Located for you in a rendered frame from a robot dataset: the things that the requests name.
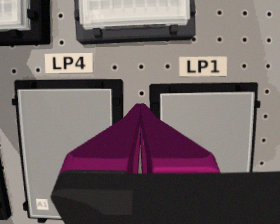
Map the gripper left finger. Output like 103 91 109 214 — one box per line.
59 104 140 174

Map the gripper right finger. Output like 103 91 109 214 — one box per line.
140 103 221 173

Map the grey perforated base plate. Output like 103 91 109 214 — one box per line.
0 0 280 224

